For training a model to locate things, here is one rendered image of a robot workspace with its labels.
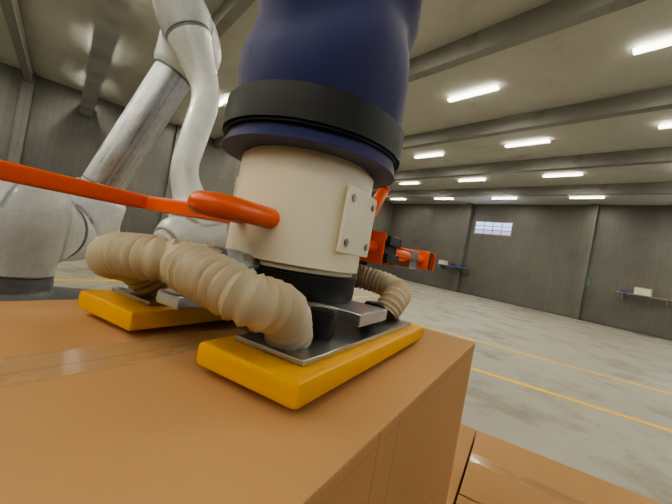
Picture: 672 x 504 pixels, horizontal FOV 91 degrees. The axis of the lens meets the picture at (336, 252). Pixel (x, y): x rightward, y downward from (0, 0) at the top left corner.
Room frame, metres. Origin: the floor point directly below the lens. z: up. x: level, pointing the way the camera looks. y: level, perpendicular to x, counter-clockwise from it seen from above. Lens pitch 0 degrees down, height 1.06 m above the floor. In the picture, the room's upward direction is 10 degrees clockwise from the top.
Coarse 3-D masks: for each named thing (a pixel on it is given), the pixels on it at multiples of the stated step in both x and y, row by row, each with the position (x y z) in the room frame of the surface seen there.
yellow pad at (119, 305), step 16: (112, 288) 0.36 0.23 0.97; (80, 304) 0.35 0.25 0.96; (96, 304) 0.33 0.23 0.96; (112, 304) 0.32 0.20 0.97; (128, 304) 0.33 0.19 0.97; (144, 304) 0.34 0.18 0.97; (160, 304) 0.34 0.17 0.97; (112, 320) 0.32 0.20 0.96; (128, 320) 0.31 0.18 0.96; (144, 320) 0.32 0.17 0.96; (160, 320) 0.33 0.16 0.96; (176, 320) 0.35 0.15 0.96; (192, 320) 0.36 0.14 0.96; (208, 320) 0.38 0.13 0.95
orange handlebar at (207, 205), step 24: (0, 168) 0.36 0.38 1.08; (24, 168) 0.38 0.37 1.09; (72, 192) 0.42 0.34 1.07; (96, 192) 0.44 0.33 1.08; (120, 192) 0.47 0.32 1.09; (216, 192) 0.29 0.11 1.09; (192, 216) 0.45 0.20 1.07; (216, 216) 0.30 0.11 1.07; (240, 216) 0.30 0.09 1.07; (264, 216) 0.33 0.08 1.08
